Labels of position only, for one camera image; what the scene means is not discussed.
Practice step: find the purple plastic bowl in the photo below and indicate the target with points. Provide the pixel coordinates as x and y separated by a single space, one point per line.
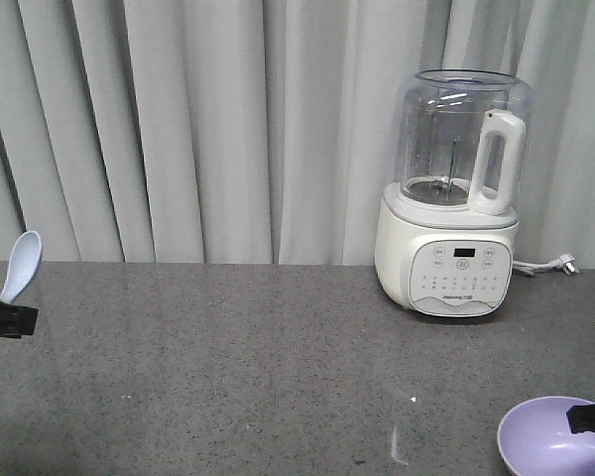
534 438

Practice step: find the light blue plastic spoon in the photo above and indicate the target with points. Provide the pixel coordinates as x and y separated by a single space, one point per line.
24 263

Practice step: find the white blender with clear jar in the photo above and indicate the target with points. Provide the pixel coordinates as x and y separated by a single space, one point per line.
448 219

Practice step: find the grey pleated curtain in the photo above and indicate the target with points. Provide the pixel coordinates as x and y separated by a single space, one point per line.
262 131

